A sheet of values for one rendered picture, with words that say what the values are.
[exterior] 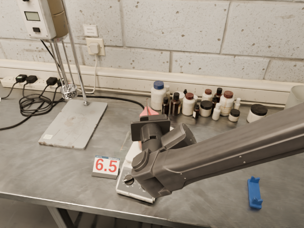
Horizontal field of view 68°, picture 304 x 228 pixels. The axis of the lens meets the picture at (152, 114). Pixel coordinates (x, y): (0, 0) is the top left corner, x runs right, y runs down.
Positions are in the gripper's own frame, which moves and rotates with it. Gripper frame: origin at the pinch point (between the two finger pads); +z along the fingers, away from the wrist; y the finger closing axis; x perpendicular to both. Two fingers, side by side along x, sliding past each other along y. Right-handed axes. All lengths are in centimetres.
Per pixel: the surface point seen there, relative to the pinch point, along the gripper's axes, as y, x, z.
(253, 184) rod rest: -33.9, 24.8, -12.4
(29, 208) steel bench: 72, 93, 28
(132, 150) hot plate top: 5.3, 17.0, -0.1
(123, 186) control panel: 8.9, 22.2, -10.0
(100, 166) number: 17.0, 24.0, 0.2
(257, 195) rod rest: -33.3, 24.9, -16.5
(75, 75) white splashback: 32, 18, 56
